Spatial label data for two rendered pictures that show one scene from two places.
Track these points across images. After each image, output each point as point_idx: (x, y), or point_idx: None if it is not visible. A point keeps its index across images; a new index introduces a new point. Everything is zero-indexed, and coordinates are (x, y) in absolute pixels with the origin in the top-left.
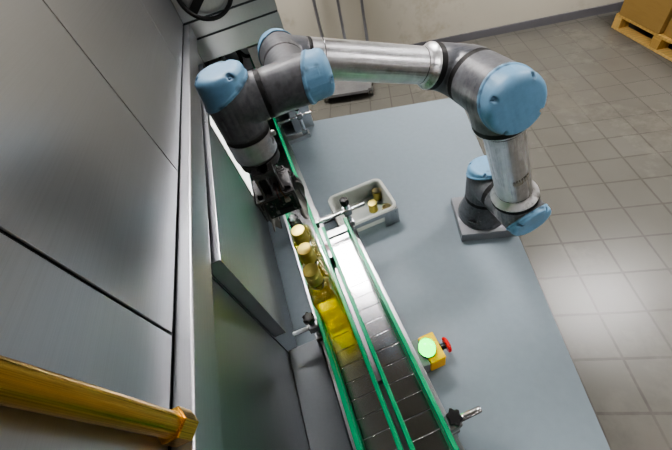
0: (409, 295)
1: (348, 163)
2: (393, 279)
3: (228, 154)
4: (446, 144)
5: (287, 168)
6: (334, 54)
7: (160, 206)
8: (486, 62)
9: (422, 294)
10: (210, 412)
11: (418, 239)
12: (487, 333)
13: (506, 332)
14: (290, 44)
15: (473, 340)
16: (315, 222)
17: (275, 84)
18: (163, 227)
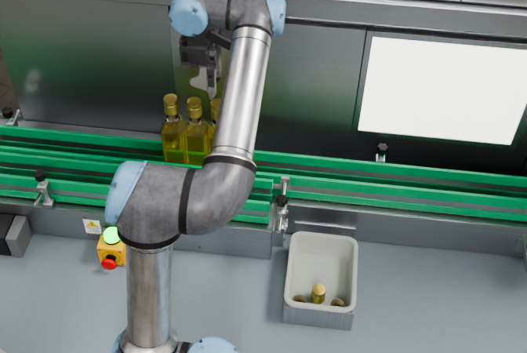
0: (180, 274)
1: (448, 322)
2: (208, 271)
3: (365, 72)
4: None
5: (213, 54)
6: (231, 47)
7: None
8: (160, 170)
9: (172, 286)
10: None
11: (239, 325)
12: (95, 314)
13: (83, 329)
14: (224, 1)
15: (99, 299)
16: (282, 176)
17: None
18: None
